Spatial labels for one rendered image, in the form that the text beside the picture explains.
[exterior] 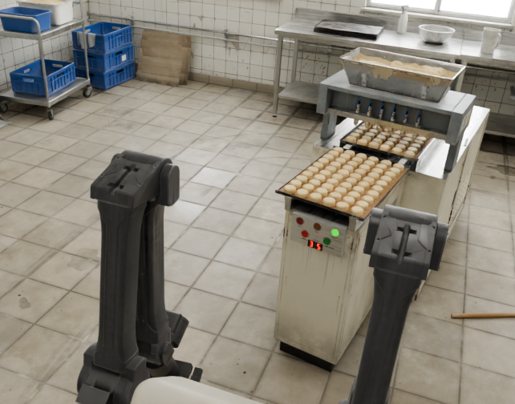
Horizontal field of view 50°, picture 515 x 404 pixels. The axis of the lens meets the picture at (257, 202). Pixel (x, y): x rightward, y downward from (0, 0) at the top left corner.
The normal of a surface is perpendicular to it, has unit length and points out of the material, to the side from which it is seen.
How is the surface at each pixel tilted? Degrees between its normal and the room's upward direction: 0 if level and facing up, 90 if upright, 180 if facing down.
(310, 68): 90
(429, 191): 90
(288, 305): 90
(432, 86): 115
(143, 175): 13
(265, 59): 90
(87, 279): 0
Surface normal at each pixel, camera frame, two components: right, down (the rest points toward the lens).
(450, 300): 0.06, -0.87
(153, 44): -0.26, 0.14
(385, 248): -0.01, -0.76
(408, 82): -0.47, 0.73
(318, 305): -0.49, 0.40
